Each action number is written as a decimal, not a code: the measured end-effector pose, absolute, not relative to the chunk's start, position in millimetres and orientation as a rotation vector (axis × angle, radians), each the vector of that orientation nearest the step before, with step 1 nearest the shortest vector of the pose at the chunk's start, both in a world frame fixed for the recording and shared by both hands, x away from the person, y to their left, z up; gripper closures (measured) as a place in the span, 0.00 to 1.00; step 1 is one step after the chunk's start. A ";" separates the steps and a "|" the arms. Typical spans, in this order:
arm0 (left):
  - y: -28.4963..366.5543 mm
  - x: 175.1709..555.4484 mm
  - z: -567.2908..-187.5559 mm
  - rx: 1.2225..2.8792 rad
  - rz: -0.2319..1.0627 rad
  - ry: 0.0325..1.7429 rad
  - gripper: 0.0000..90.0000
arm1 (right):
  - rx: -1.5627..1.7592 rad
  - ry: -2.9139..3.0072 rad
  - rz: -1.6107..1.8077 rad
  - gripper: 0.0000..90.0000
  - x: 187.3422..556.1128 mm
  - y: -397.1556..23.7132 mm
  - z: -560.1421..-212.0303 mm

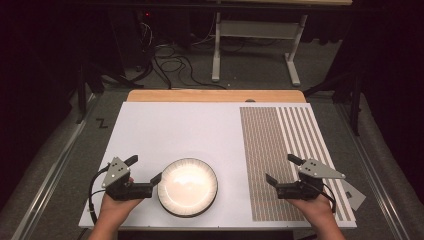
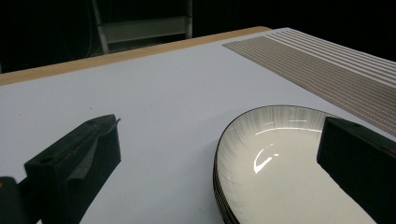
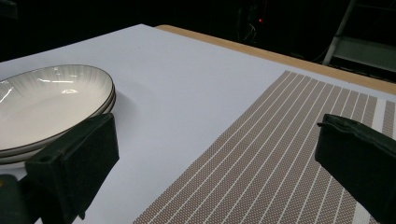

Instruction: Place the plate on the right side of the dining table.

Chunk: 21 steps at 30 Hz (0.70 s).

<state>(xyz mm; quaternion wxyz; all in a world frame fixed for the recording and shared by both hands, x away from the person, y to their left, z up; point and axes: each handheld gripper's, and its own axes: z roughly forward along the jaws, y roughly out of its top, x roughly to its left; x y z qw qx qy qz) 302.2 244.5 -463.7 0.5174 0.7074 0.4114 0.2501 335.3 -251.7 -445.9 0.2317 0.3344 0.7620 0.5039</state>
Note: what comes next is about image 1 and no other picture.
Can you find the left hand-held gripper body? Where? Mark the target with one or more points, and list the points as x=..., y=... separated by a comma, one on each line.
x=115, y=173

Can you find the white board mat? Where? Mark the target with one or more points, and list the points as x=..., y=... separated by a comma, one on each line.
x=173, y=133

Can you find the dark computer tower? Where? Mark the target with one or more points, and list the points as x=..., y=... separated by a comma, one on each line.
x=133, y=40

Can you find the aluminium floor rail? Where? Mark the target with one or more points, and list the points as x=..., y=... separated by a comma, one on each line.
x=50, y=180
x=376, y=173

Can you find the white metal desk frame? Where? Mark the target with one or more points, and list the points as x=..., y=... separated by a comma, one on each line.
x=256, y=29

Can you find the black tripod stand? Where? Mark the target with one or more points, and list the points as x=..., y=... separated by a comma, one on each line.
x=356, y=100
x=81, y=90

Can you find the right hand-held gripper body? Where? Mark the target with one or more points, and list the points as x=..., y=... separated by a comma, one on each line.
x=316, y=170

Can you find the white plate with dark rim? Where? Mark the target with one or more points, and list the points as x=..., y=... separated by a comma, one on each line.
x=187, y=186

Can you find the brown striped placemat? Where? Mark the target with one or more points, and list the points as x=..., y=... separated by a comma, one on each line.
x=263, y=143

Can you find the person's left hand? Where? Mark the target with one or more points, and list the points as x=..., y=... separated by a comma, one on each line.
x=116, y=207

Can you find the person's right hand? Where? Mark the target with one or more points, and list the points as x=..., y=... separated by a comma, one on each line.
x=316, y=210

